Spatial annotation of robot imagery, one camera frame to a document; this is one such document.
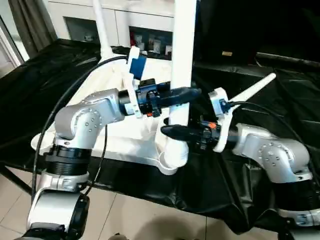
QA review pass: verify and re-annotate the white plastic table leg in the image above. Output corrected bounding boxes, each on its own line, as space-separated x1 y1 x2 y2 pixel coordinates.
159 0 198 169
92 0 115 60
229 73 277 104

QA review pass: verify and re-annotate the white plastic table top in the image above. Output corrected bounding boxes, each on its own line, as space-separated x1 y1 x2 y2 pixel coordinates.
31 56 182 176

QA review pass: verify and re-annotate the white glass-door cabinet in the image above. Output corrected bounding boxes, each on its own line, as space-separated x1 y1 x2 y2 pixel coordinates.
45 0 198 60

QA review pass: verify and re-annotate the black backdrop cloth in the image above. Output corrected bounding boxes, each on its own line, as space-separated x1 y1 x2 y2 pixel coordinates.
192 0 320 68

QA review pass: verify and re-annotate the black work mat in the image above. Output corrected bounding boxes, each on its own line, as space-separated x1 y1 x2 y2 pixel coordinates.
0 39 320 235

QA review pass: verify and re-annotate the grey curtain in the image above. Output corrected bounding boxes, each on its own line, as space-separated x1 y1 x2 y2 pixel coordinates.
7 0 58 58

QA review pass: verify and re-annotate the black stand leg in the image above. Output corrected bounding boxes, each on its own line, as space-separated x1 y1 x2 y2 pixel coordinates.
0 164 34 197

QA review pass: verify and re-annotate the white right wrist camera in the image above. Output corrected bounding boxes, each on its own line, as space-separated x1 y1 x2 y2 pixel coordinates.
206 87 235 154

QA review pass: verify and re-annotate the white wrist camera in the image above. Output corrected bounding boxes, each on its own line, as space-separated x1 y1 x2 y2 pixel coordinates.
206 87 235 154
122 46 149 119

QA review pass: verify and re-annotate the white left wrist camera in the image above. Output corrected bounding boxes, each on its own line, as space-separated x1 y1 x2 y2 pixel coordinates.
122 46 149 119

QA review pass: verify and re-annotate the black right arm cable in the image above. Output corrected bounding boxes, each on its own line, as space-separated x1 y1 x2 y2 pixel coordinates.
224 101 308 153

